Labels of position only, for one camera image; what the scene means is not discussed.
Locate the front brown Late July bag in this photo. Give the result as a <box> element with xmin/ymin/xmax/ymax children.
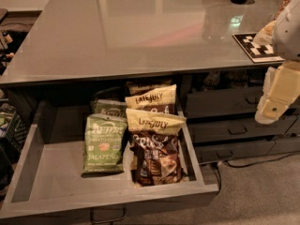
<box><xmin>126</xmin><ymin>109</ymin><xmax>186</xmax><ymax>186</ymax></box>

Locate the black white fiducial marker tile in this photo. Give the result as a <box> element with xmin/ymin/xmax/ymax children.
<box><xmin>232</xmin><ymin>33</ymin><xmax>283</xmax><ymax>63</ymax></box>

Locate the grey cabinet drawer middle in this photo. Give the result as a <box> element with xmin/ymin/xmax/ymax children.
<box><xmin>188</xmin><ymin>115</ymin><xmax>296</xmax><ymax>143</ymax></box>

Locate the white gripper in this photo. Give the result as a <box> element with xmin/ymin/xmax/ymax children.
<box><xmin>253</xmin><ymin>21</ymin><xmax>300</xmax><ymax>125</ymax></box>

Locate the green jalapeno chip bag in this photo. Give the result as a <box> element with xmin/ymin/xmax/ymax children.
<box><xmin>82</xmin><ymin>113</ymin><xmax>128</xmax><ymax>174</ymax></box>

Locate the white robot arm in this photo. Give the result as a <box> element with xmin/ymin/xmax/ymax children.
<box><xmin>254</xmin><ymin>0</ymin><xmax>300</xmax><ymax>125</ymax></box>

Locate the black drawer handle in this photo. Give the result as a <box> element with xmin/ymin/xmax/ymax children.
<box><xmin>89</xmin><ymin>208</ymin><xmax>127</xmax><ymax>225</ymax></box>

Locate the grey cabinet drawer upper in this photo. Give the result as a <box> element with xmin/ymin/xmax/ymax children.
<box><xmin>186</xmin><ymin>86</ymin><xmax>263</xmax><ymax>118</ymax></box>

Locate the grey cabinet drawer lower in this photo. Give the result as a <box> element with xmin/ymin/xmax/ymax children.
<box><xmin>195</xmin><ymin>137</ymin><xmax>300</xmax><ymax>163</ymax></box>

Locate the black crate at left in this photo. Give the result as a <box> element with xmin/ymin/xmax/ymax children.
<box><xmin>0</xmin><ymin>103</ymin><xmax>28</xmax><ymax>152</ymax></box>

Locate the middle brown Late July bag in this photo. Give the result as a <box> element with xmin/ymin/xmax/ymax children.
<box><xmin>125</xmin><ymin>85</ymin><xmax>176</xmax><ymax>114</ymax></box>

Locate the grey cabinet drawer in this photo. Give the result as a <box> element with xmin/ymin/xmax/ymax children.
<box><xmin>186</xmin><ymin>86</ymin><xmax>263</xmax><ymax>118</ymax></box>
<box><xmin>188</xmin><ymin>115</ymin><xmax>296</xmax><ymax>143</ymax></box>
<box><xmin>195</xmin><ymin>137</ymin><xmax>300</xmax><ymax>163</ymax></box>

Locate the open grey top drawer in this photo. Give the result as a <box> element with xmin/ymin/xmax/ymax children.
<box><xmin>0</xmin><ymin>101</ymin><xmax>218</xmax><ymax>219</ymax></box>

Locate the rear brown chip bag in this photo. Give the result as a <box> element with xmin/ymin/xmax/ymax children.
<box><xmin>126</xmin><ymin>78</ymin><xmax>172</xmax><ymax>96</ymax></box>

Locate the brown late july bag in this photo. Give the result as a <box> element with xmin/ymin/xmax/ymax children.
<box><xmin>126</xmin><ymin>109</ymin><xmax>186</xmax><ymax>186</ymax></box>
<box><xmin>125</xmin><ymin>85</ymin><xmax>176</xmax><ymax>114</ymax></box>

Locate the black floor cable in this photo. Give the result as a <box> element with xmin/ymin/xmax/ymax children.
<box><xmin>209</xmin><ymin>152</ymin><xmax>300</xmax><ymax>195</ymax></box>

